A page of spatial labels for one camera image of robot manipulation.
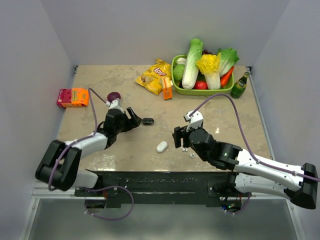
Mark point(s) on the green white napa cabbage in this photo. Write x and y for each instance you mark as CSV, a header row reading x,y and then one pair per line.
x,y
191,70

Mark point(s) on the dark grapes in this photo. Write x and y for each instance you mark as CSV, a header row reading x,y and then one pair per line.
x,y
206,52

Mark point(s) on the white earbud charging case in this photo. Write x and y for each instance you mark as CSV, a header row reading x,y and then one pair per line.
x,y
161,147

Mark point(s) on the yellow Lays chips bag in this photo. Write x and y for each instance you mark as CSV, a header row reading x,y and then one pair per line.
x,y
151,79

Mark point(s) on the orange small carton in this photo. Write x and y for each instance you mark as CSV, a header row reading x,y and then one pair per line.
x,y
166,88

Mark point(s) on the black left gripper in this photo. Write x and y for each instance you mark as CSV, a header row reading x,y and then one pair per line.
x,y
131,124

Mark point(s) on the round green cabbage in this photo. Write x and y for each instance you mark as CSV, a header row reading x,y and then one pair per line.
x,y
178,72

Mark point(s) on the yellow napa cabbage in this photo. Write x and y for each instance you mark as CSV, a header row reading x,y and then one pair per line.
x,y
209,66

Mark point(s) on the pink orange snack box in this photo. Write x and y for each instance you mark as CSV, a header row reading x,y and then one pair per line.
x,y
72,97

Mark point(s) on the black earbud charging case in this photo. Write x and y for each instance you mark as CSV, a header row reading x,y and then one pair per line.
x,y
147,121

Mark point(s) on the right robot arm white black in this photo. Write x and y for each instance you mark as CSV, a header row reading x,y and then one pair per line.
x,y
253,173

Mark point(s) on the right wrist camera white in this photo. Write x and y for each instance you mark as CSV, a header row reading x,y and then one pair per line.
x,y
195,120

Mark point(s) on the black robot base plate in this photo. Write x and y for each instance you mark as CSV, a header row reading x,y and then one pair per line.
x,y
166,188

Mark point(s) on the red tomato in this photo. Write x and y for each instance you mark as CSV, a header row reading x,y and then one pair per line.
x,y
200,85

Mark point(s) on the green plastic basket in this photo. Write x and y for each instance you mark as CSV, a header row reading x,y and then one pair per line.
x,y
199,92

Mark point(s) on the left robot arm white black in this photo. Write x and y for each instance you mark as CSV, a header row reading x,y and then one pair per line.
x,y
59,167

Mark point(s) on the red onion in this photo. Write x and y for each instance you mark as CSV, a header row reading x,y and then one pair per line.
x,y
113,96

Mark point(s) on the aluminium frame rail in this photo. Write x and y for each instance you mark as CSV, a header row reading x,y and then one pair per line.
x,y
41,191

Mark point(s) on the orange carrot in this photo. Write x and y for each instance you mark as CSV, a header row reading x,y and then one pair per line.
x,y
225,78

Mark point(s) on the white cauliflower piece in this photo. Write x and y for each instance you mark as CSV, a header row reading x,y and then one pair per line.
x,y
181,61

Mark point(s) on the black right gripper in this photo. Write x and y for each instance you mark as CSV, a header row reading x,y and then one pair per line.
x,y
179,133

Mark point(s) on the green glass bottle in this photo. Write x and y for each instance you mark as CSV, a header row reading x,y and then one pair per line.
x,y
240,86

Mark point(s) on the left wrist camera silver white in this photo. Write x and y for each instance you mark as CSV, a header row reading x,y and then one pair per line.
x,y
115,104

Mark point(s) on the green leaf lettuce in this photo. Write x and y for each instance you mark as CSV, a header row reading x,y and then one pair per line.
x,y
228,58

